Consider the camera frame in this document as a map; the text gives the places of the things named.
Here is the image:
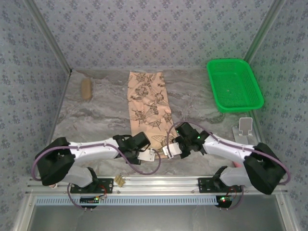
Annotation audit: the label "peach printed t-shirt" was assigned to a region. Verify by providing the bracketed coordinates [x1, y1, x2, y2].
[127, 71, 175, 153]

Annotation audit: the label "gold binder clips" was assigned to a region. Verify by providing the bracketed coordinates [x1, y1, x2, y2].
[114, 174, 127, 186]

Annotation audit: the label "white phone stand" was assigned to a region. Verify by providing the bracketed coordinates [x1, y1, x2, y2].
[232, 117, 253, 144]

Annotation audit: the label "right circuit board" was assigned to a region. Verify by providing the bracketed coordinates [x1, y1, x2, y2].
[216, 196, 235, 207]

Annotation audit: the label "circuit board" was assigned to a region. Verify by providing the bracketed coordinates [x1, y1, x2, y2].
[79, 196, 108, 205]
[216, 196, 235, 207]

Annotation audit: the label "green plastic basket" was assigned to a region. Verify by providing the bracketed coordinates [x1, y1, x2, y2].
[206, 58, 265, 113]

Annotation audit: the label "left circuit board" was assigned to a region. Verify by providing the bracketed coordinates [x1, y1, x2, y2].
[79, 196, 108, 205]

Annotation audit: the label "tan oval brush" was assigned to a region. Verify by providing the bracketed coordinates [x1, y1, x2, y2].
[80, 78, 93, 101]

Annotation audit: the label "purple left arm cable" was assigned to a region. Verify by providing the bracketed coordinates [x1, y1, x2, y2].
[31, 143, 162, 181]

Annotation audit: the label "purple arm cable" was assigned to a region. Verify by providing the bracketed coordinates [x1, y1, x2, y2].
[31, 143, 162, 181]
[166, 121, 291, 186]

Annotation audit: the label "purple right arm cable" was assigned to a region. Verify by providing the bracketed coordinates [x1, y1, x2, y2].
[166, 121, 291, 186]

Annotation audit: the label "aluminium front rail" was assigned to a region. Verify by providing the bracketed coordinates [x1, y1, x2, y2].
[26, 175, 288, 195]

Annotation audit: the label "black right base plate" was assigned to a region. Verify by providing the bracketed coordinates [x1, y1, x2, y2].
[197, 177, 243, 194]

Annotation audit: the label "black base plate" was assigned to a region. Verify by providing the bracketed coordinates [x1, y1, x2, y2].
[70, 178, 114, 194]
[197, 177, 243, 194]

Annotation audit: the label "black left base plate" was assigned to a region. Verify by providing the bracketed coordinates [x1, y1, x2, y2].
[70, 178, 114, 194]

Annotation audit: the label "white slotted cable duct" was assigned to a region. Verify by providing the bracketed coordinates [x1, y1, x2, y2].
[35, 195, 218, 205]

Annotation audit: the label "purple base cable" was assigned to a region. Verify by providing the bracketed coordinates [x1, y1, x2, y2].
[66, 182, 97, 212]
[226, 186, 245, 210]

